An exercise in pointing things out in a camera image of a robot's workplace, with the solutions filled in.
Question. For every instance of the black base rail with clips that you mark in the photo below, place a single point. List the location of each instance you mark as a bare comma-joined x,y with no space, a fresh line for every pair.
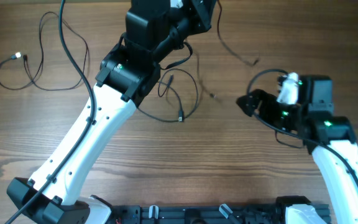
258,213

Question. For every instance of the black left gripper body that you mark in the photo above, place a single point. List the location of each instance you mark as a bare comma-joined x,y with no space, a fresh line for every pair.
190,20

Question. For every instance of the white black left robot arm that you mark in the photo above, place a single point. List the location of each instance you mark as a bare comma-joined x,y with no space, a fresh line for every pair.
126,76

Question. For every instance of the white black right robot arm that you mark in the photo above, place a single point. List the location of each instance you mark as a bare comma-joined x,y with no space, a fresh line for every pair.
304,109

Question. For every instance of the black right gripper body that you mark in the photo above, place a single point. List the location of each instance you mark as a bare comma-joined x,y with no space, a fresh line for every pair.
271,105

